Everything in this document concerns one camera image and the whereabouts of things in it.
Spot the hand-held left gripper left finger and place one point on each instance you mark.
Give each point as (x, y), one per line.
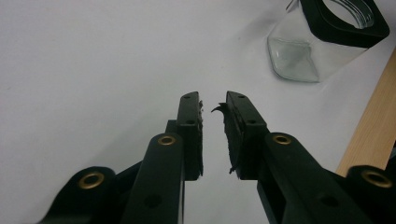
(174, 161)

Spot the clear glass jar black rim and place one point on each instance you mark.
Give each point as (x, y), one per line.
(314, 53)

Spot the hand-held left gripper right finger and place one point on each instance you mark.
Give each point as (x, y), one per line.
(267, 161)

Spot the light wooden table edge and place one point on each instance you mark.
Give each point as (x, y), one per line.
(372, 130)

